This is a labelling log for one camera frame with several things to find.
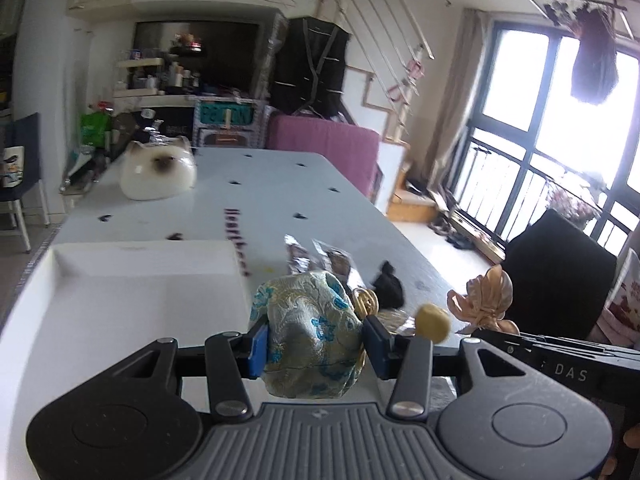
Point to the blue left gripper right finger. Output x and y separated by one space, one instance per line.
379 345

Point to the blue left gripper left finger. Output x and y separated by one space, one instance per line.
258 355

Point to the yellow soft ball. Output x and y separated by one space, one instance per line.
433 323

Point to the teal gold brocade pouch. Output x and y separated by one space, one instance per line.
315 336

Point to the black fabric band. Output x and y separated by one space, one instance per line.
388 288

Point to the clear bag brown beads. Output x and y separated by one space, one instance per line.
339 263

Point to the white shallow box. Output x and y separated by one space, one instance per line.
86 306

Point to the black chair near window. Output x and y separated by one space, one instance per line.
560 276

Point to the white cat head ornament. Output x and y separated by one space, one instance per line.
154 171

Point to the teal poison sign crate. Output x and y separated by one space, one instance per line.
228 123

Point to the beige curtain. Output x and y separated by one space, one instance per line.
464 75

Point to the black jacket on hanger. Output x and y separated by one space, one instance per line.
309 69

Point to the green shopping bag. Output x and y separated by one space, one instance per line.
94 128

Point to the white tiered shelf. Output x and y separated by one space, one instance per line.
151 82

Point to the hanging dark garment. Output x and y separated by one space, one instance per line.
594 74

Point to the dark blue chair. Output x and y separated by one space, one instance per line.
21 171

